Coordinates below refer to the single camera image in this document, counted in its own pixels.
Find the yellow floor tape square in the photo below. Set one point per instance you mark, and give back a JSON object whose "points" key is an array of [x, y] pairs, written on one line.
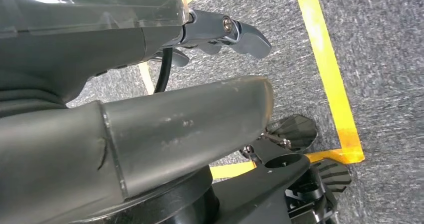
{"points": [[331, 83]]}

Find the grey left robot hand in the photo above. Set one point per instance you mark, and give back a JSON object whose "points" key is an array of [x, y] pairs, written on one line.
{"points": [[82, 33]]}

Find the black round robot joint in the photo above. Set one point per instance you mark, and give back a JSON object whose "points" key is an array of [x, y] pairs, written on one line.
{"points": [[182, 199]]}

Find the black robot foot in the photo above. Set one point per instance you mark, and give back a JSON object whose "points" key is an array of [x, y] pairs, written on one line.
{"points": [[265, 182]]}

